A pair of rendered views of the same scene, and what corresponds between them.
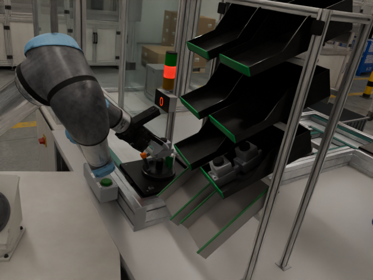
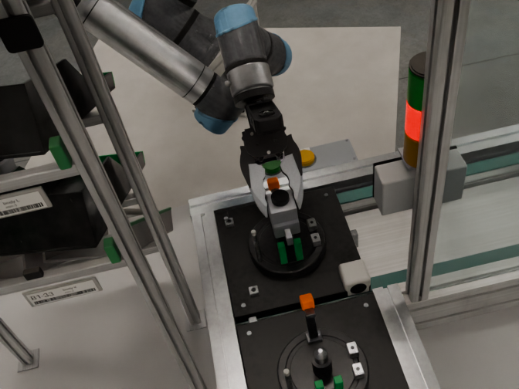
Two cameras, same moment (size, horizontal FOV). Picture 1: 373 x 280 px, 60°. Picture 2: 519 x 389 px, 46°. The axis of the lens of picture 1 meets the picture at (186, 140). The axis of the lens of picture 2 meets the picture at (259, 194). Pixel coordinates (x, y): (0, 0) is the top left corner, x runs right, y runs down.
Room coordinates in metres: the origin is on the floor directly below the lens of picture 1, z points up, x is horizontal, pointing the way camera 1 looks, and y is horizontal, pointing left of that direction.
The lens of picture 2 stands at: (1.48, -0.48, 1.87)
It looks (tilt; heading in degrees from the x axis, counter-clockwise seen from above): 48 degrees down; 124
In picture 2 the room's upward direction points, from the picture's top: 11 degrees counter-clockwise
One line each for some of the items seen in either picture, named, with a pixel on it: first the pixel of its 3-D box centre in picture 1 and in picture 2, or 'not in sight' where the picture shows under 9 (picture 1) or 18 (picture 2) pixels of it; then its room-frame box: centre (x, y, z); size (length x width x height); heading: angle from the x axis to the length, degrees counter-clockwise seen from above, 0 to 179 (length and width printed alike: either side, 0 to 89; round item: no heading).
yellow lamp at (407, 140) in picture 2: (168, 82); (422, 143); (1.36, 0.11, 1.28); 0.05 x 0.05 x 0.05
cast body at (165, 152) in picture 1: (164, 146); (283, 213); (1.14, 0.08, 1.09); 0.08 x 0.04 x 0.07; 126
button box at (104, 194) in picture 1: (100, 180); (306, 169); (1.07, 0.32, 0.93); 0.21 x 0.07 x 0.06; 36
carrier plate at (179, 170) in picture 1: (158, 174); (287, 249); (1.13, 0.09, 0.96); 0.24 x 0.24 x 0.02; 36
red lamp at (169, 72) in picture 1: (169, 71); (425, 114); (1.36, 0.11, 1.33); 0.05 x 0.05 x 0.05
